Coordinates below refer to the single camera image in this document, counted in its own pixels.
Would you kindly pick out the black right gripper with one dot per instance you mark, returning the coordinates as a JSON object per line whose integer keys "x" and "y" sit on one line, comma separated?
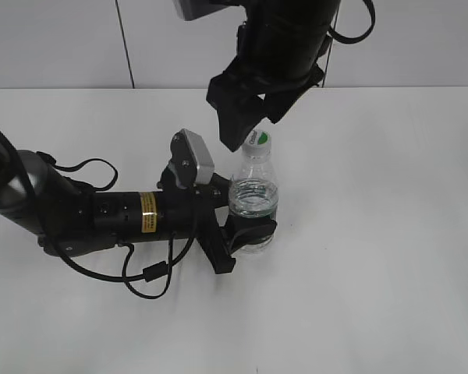
{"x": 275, "y": 64}

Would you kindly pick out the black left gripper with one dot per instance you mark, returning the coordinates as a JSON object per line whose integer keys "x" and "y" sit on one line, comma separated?
{"x": 191, "y": 213}

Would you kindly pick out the clear cestbon water bottle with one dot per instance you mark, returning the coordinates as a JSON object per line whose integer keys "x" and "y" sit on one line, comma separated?
{"x": 253, "y": 192}

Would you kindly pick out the white green bottle cap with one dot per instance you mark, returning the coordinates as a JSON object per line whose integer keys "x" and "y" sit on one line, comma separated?
{"x": 257, "y": 144}

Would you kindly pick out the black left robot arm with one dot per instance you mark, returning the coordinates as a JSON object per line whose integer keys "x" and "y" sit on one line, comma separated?
{"x": 72, "y": 218}

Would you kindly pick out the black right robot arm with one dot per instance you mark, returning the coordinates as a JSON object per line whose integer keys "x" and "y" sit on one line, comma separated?
{"x": 285, "y": 12}

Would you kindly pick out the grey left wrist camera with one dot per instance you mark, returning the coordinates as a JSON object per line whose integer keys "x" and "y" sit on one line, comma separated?
{"x": 191, "y": 162}

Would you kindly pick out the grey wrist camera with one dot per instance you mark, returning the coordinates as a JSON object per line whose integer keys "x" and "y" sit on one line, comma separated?
{"x": 189, "y": 10}
{"x": 191, "y": 162}

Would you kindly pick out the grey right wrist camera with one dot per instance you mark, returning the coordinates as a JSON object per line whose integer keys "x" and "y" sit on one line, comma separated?
{"x": 189, "y": 10}

